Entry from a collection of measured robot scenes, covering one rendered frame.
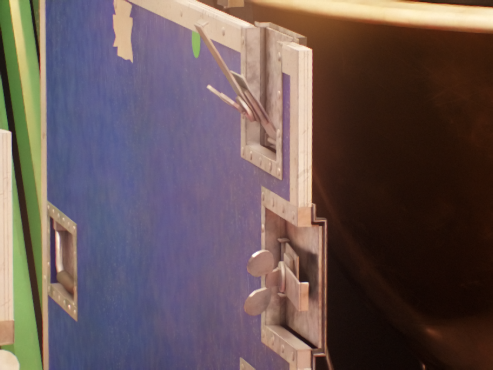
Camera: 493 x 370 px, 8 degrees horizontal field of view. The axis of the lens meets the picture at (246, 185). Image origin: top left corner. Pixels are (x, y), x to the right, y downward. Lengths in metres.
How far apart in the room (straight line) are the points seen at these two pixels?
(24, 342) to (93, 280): 1.50
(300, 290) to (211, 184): 0.31
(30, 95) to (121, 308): 1.87
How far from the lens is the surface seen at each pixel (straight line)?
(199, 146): 2.87
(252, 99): 2.64
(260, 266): 2.60
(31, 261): 5.70
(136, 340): 3.14
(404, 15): 2.84
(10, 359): 2.20
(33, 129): 5.05
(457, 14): 2.81
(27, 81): 5.05
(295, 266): 2.60
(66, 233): 3.53
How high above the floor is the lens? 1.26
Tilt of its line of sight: 9 degrees down
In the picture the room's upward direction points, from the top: straight up
